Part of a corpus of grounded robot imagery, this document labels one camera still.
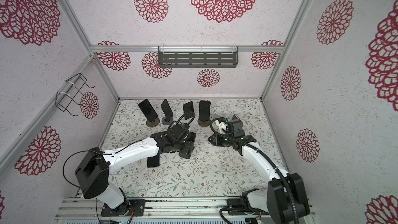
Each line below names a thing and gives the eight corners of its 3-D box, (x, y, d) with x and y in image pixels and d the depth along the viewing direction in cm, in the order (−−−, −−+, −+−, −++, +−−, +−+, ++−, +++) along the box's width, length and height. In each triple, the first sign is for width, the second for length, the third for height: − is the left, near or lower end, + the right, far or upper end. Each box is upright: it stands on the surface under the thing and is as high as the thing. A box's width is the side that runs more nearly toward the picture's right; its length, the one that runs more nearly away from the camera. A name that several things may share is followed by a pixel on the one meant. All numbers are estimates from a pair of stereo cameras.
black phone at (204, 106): (199, 125, 108) (199, 108, 94) (199, 117, 112) (199, 100, 98) (209, 125, 108) (211, 108, 94) (209, 117, 112) (210, 100, 98)
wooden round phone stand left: (149, 129, 105) (146, 124, 101) (147, 125, 107) (145, 120, 103) (160, 124, 108) (159, 119, 104) (158, 120, 110) (157, 115, 106)
